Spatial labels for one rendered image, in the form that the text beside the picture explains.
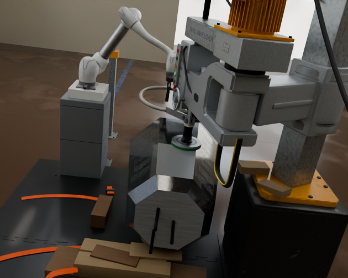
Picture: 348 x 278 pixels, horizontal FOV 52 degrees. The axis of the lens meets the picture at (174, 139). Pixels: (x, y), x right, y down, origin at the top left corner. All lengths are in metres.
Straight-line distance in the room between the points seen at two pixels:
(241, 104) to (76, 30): 8.01
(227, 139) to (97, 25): 7.84
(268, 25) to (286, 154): 0.98
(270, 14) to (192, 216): 1.20
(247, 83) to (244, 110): 0.14
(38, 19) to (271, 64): 8.45
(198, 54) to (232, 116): 0.66
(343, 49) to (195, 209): 1.22
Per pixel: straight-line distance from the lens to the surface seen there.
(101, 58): 3.55
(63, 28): 9.59
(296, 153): 2.33
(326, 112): 2.21
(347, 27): 2.21
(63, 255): 2.58
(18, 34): 9.98
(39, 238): 2.95
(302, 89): 2.05
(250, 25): 1.67
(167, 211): 2.17
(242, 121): 1.77
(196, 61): 2.30
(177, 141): 2.55
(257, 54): 1.61
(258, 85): 1.74
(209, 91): 1.97
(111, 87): 4.40
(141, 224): 2.25
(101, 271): 2.37
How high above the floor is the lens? 1.87
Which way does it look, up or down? 23 degrees down
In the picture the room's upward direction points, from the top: 8 degrees clockwise
